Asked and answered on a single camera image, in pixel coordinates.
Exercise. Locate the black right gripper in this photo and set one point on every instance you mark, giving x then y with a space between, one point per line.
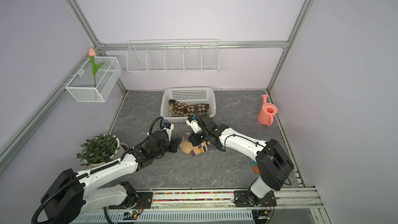
192 140

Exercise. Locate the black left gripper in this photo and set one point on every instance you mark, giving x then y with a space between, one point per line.
174 142

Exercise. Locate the beige purple striped sock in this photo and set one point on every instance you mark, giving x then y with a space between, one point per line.
188 148

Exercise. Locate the dark brown argyle sock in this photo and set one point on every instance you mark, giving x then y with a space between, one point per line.
180 106

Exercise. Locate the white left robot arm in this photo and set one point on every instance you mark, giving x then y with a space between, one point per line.
75 193

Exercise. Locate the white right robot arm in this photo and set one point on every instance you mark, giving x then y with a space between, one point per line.
273 162

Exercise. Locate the white plastic perforated basket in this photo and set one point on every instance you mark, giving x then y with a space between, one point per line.
178 103

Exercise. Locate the pink watering can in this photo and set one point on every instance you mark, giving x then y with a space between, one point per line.
267 113

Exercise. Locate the green potted plant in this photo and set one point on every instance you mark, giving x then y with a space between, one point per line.
100 150

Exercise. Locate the pink artificial tulip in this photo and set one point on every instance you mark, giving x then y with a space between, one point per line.
95 66

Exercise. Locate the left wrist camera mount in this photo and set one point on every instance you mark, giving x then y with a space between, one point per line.
168 128

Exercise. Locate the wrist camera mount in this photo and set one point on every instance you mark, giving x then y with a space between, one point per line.
193 124
168 128

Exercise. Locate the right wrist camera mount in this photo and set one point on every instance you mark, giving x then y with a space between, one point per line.
193 124

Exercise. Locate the white wire wall shelf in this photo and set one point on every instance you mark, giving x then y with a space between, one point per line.
173 56

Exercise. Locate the white wire wall basket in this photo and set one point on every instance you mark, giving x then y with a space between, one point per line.
81 85

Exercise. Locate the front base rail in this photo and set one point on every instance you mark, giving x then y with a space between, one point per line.
192 197

